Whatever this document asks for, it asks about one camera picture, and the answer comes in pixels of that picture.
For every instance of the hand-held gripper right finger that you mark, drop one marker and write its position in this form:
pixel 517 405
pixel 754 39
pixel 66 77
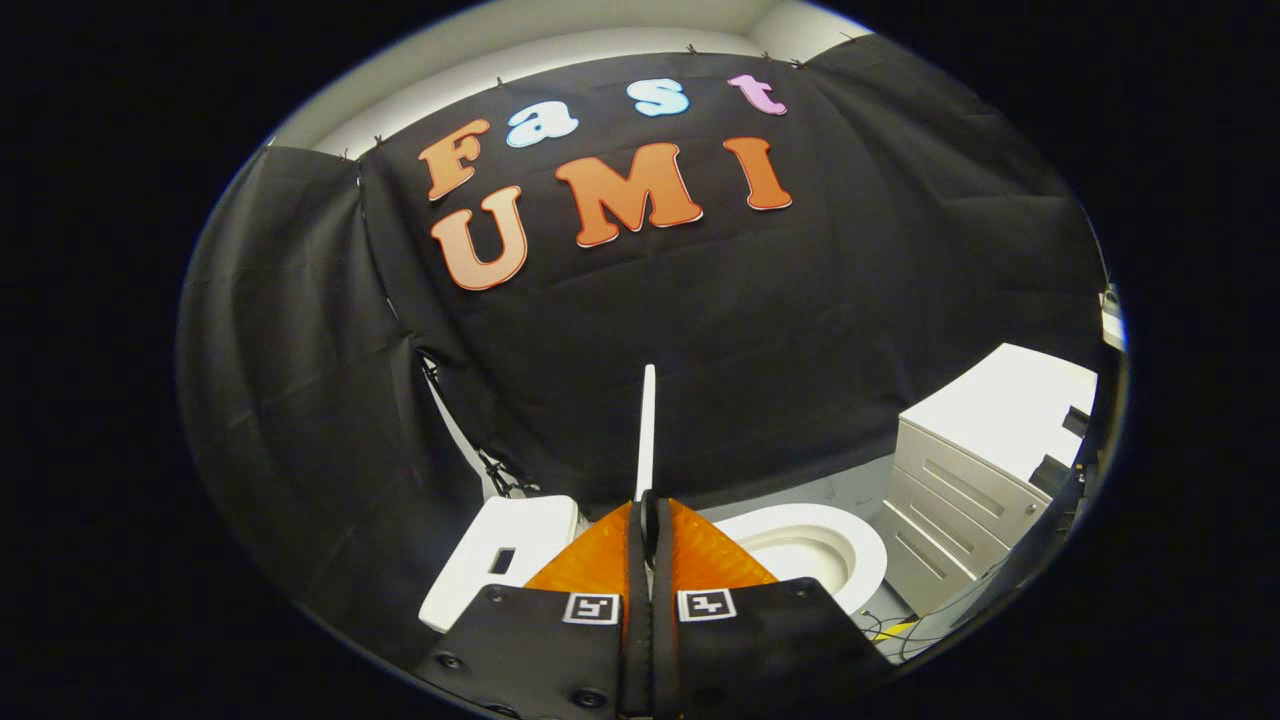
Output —
pixel 662 620

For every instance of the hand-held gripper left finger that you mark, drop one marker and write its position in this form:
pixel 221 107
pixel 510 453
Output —
pixel 636 620

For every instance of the white toilet bowl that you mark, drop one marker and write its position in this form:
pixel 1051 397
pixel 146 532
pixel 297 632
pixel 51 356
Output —
pixel 860 550

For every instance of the white stand pole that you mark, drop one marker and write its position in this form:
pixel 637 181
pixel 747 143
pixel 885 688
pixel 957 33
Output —
pixel 455 430

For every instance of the black backdrop cloth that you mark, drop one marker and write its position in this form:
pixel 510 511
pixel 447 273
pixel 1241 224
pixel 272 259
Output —
pixel 750 320

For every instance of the white drawer cabinet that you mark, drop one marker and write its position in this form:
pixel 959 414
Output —
pixel 1000 400

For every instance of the black block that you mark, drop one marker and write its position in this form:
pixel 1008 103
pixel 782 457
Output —
pixel 1052 473
pixel 1076 421

